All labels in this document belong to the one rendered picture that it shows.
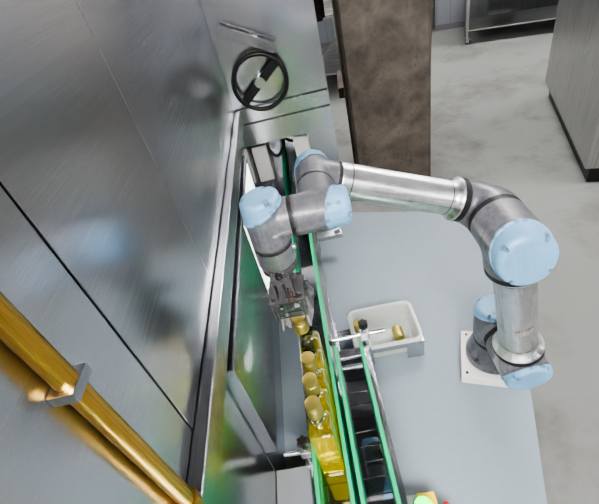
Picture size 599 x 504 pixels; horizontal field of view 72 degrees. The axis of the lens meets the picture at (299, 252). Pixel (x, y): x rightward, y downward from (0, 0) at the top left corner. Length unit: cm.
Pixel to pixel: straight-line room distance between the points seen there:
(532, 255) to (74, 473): 76
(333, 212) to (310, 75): 104
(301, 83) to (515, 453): 139
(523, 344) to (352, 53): 225
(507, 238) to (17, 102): 75
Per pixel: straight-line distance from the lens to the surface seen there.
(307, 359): 97
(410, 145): 326
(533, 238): 84
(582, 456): 223
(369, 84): 302
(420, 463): 129
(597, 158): 357
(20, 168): 44
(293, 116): 173
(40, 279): 42
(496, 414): 137
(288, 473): 117
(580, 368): 246
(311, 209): 71
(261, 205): 69
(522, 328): 105
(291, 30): 164
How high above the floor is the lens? 194
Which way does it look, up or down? 39 degrees down
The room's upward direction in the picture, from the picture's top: 15 degrees counter-clockwise
